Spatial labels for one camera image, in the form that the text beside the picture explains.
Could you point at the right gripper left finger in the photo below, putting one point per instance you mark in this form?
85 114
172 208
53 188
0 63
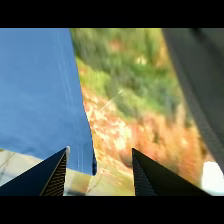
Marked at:
43 180

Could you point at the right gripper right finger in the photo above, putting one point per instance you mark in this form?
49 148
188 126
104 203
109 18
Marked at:
156 180

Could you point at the blue garment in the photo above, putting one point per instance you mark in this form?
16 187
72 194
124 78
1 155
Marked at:
36 93

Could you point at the dark grey garment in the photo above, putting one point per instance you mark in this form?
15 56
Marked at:
203 80

